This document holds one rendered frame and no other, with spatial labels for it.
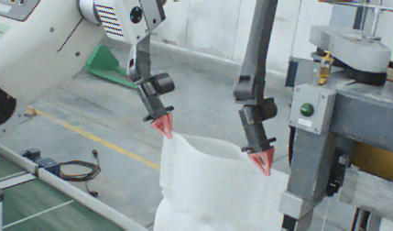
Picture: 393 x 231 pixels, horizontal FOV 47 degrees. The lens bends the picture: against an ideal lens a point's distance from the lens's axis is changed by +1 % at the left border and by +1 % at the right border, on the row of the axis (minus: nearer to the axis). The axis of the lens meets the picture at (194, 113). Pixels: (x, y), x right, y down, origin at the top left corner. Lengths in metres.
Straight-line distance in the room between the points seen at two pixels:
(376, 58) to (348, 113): 0.16
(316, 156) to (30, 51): 0.67
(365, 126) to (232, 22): 6.38
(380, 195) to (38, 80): 0.85
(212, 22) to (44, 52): 6.57
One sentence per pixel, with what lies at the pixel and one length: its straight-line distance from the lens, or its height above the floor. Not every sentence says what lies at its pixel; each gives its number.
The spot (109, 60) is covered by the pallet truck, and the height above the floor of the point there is 0.17.
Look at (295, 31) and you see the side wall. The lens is 6.78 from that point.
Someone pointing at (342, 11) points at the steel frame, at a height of 1.29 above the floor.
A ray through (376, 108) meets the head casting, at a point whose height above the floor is 1.31.
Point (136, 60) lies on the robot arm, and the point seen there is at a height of 1.24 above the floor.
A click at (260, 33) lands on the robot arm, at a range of 1.30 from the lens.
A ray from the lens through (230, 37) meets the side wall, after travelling 7.33.
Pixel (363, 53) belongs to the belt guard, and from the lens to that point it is 1.10.
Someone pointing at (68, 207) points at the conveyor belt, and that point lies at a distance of 2.31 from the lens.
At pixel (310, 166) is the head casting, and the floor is 1.15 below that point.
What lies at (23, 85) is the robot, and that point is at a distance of 1.09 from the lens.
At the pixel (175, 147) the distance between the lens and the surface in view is 1.49.
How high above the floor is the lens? 1.53
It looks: 17 degrees down
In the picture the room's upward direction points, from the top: 7 degrees clockwise
